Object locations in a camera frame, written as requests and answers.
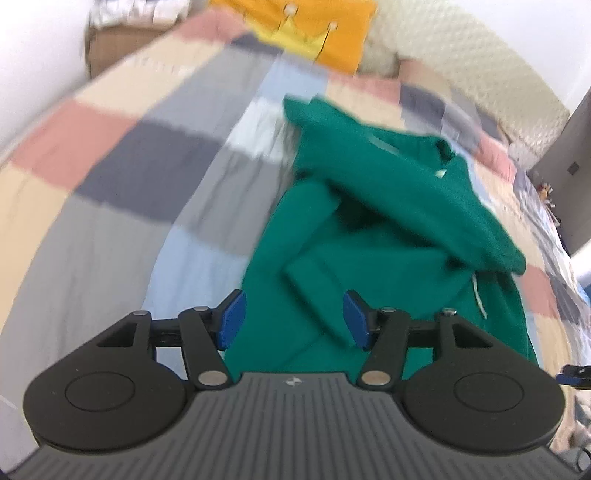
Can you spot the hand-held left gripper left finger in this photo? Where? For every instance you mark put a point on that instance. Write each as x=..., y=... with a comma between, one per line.
x=233, y=321

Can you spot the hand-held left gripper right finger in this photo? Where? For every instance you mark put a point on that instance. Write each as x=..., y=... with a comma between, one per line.
x=355, y=321

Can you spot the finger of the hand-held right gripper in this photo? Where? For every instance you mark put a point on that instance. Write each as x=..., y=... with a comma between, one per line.
x=577, y=376

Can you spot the green hoodie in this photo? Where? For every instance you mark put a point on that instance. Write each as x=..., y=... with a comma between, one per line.
x=392, y=230

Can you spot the white clothes pile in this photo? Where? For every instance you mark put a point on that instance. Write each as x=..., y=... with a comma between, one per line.
x=134, y=11

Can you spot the patchwork quilt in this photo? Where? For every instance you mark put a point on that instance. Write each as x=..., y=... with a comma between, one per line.
x=115, y=184

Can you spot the grey built-in cabinet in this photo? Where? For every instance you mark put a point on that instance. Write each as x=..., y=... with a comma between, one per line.
x=563, y=194

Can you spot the yellow bottle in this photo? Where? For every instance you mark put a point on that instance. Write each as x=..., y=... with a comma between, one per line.
x=548, y=191

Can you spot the cream quilted headboard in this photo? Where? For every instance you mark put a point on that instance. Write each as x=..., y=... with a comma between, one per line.
x=461, y=60

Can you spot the yellow crown cushion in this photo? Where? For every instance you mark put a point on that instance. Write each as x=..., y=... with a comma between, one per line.
x=318, y=27

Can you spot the dark wall switch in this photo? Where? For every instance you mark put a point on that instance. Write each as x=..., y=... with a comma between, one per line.
x=574, y=168

